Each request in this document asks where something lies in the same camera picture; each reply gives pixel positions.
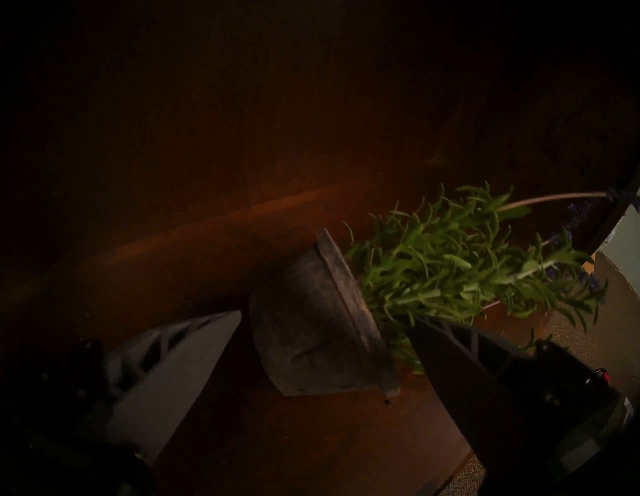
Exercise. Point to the dark wooden bookcase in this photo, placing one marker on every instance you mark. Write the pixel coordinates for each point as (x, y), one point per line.
(200, 150)

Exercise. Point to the potted fake lavender plant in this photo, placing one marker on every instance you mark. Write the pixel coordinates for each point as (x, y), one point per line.
(320, 320)

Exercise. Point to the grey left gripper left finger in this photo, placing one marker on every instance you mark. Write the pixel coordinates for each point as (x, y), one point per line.
(170, 370)

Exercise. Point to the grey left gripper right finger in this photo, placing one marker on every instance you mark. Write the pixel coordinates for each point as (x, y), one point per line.
(460, 380)

